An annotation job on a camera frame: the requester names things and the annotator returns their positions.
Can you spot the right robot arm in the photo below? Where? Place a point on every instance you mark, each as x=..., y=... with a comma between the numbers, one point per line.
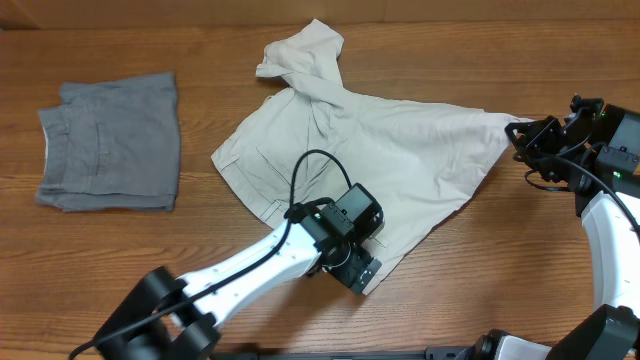
x=593, y=153

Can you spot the folded grey shorts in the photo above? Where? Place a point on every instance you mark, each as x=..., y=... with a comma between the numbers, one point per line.
x=112, y=145

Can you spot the beige shorts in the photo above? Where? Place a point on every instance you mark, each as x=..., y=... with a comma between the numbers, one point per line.
x=421, y=161

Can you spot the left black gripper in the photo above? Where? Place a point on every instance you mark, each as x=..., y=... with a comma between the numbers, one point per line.
x=355, y=273

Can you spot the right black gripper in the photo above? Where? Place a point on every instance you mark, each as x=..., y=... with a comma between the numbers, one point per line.
x=532, y=134

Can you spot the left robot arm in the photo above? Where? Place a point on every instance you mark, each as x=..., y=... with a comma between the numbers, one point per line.
x=167, y=317

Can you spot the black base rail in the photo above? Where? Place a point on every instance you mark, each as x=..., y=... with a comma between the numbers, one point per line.
x=430, y=353

